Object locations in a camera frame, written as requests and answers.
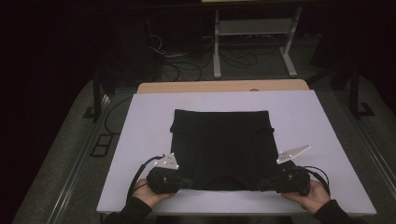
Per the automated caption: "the right hand-held gripper cable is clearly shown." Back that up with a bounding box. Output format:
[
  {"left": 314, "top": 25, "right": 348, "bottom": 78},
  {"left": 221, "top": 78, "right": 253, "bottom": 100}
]
[{"left": 303, "top": 165, "right": 331, "bottom": 197}]

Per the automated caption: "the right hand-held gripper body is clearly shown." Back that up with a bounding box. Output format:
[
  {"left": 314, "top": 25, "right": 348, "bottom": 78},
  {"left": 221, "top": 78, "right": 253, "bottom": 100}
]
[{"left": 267, "top": 143, "right": 312, "bottom": 197}]

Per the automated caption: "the person's left hand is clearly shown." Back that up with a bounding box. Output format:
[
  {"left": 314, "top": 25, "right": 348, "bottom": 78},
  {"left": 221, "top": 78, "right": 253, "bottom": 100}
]
[{"left": 132, "top": 177, "right": 176, "bottom": 209}]

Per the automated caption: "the tangle of black floor cables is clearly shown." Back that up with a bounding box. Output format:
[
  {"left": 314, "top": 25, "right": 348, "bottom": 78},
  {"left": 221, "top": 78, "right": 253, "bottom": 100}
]
[{"left": 148, "top": 34, "right": 260, "bottom": 82}]

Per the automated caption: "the thin black floor cable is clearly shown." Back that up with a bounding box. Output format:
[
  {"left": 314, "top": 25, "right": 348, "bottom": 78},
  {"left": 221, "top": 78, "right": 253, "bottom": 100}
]
[{"left": 104, "top": 96, "right": 134, "bottom": 136}]

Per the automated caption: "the black tank top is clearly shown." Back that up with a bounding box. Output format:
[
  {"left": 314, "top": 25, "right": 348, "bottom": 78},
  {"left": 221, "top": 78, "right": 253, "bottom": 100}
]
[{"left": 169, "top": 108, "right": 297, "bottom": 192}]

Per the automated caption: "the hand-held gripper cable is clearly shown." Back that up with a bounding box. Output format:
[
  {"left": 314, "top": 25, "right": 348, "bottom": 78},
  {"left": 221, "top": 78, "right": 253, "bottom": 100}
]
[
  {"left": 303, "top": 165, "right": 331, "bottom": 197},
  {"left": 125, "top": 153, "right": 166, "bottom": 203}
]

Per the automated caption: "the black metal stand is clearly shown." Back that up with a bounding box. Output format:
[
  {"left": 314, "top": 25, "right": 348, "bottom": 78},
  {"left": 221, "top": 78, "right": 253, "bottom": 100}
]
[
  {"left": 346, "top": 60, "right": 375, "bottom": 119},
  {"left": 83, "top": 69, "right": 110, "bottom": 123}
]

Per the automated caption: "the white board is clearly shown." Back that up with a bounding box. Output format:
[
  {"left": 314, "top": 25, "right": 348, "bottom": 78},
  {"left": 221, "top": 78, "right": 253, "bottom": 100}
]
[{"left": 96, "top": 90, "right": 377, "bottom": 217}]

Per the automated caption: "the person's right hand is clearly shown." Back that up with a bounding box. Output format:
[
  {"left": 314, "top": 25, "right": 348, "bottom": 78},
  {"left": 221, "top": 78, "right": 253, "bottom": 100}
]
[{"left": 280, "top": 179, "right": 332, "bottom": 215}]

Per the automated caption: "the metal floor rail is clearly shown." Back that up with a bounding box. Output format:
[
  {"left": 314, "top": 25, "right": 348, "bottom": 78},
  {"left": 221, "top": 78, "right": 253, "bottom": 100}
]
[
  {"left": 335, "top": 90, "right": 396, "bottom": 200},
  {"left": 46, "top": 92, "right": 112, "bottom": 224}
]

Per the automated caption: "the white metal desk frame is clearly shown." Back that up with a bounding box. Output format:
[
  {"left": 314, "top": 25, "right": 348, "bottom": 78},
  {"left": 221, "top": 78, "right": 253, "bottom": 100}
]
[{"left": 201, "top": 0, "right": 304, "bottom": 79}]

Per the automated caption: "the left hand-held gripper cable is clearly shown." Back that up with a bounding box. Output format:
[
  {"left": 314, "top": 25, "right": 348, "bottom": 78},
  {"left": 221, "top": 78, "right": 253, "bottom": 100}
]
[{"left": 125, "top": 153, "right": 166, "bottom": 203}]

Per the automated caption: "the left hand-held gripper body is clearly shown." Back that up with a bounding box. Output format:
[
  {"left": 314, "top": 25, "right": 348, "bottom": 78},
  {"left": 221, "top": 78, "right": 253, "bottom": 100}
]
[{"left": 146, "top": 152, "right": 185, "bottom": 194}]

